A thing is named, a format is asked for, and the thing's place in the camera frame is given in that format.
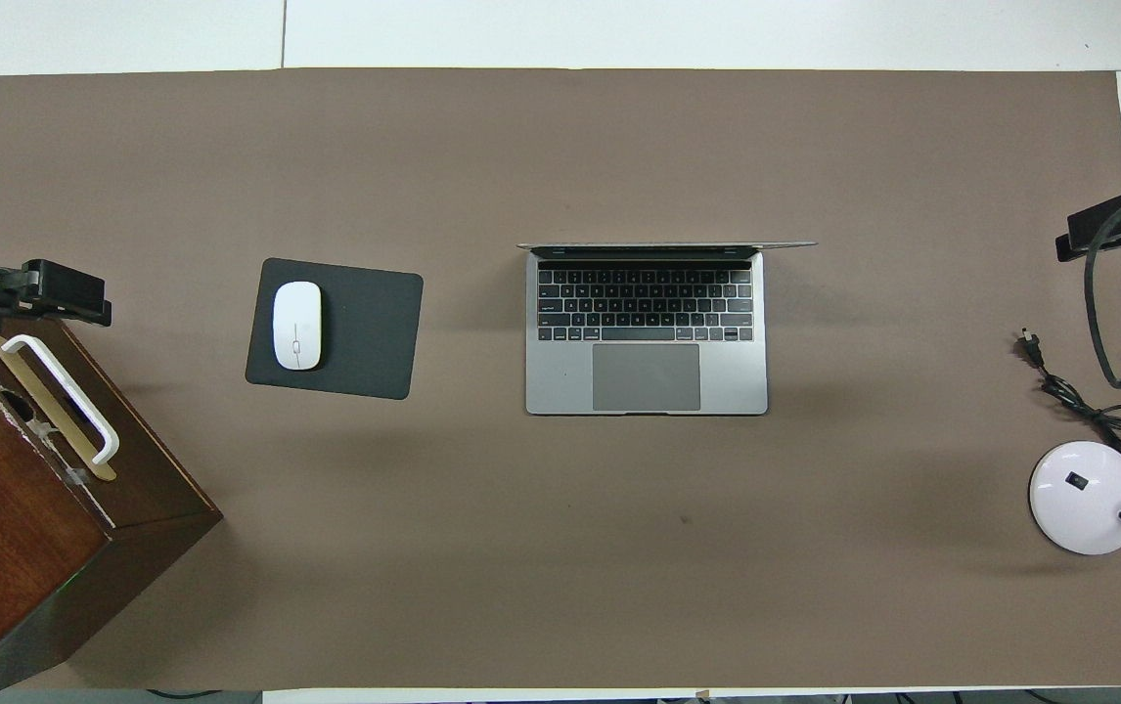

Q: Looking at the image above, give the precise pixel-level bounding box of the grey aluminium laptop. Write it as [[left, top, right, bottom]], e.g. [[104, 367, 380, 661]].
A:
[[517, 242, 817, 417]]

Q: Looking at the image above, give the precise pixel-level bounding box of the white computer mouse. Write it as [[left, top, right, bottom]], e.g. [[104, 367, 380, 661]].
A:
[[273, 282, 323, 371]]

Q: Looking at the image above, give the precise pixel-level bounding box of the dark brown wooden box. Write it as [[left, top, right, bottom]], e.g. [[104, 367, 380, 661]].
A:
[[0, 318, 222, 701]]

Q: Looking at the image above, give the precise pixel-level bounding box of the white desk lamp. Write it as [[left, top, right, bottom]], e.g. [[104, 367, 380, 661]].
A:
[[1028, 376, 1121, 556]]

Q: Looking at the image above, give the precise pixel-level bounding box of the black mouse pad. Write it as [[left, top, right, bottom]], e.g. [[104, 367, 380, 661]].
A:
[[246, 258, 424, 400]]

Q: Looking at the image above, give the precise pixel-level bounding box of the brown table mat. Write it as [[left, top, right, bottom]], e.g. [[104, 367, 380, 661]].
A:
[[0, 68, 1121, 691]]

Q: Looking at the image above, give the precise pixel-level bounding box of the brass handle plate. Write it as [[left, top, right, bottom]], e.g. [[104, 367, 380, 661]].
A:
[[0, 335, 117, 482]]

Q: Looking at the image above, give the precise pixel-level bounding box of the white box handle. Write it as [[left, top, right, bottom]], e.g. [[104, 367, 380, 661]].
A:
[[1, 334, 119, 465]]

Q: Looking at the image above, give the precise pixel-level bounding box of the black lamp power cord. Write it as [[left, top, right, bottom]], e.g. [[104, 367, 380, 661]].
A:
[[1018, 330, 1121, 462]]

